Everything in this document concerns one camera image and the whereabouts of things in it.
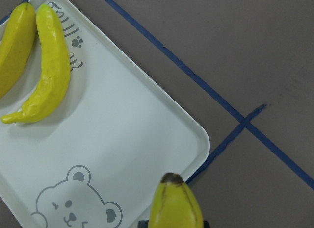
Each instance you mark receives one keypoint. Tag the yellow banana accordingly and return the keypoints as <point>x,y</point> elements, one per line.
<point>174,205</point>
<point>16,45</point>
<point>55,71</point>

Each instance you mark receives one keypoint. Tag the white Taiji Bear tray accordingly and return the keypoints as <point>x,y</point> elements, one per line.
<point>96,160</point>

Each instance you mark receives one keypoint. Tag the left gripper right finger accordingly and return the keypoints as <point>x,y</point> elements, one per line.
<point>206,224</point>

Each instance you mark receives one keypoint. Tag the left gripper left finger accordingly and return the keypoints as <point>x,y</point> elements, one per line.
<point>142,224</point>

